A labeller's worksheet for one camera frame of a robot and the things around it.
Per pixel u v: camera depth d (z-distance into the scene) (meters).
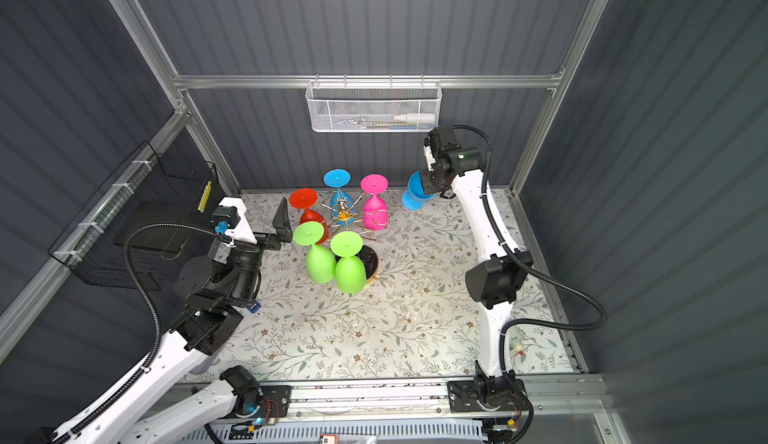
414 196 0.81
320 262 0.75
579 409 0.74
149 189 0.79
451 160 0.58
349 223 0.79
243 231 0.50
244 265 0.53
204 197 0.83
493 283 0.53
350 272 0.74
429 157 0.70
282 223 0.54
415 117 0.87
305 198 0.78
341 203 0.74
